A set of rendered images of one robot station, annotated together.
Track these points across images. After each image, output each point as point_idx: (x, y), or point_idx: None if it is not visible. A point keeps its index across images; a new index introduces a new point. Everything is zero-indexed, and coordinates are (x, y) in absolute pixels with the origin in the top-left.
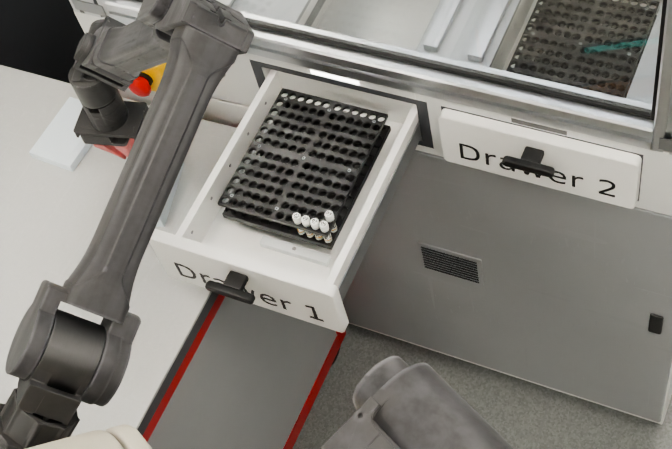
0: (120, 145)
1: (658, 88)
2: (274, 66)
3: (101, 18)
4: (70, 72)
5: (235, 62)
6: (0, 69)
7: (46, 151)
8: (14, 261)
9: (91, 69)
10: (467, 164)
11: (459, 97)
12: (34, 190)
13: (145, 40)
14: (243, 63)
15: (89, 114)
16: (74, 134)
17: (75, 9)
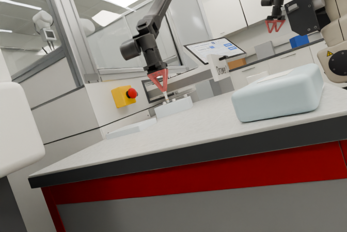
0: (167, 68)
1: (180, 54)
2: (146, 80)
3: (97, 82)
4: (143, 35)
5: (138, 84)
6: (44, 168)
7: (141, 123)
8: (215, 106)
9: (151, 27)
10: (180, 91)
11: (170, 70)
12: (166, 122)
13: None
14: (140, 83)
15: (157, 51)
16: (134, 124)
17: (85, 81)
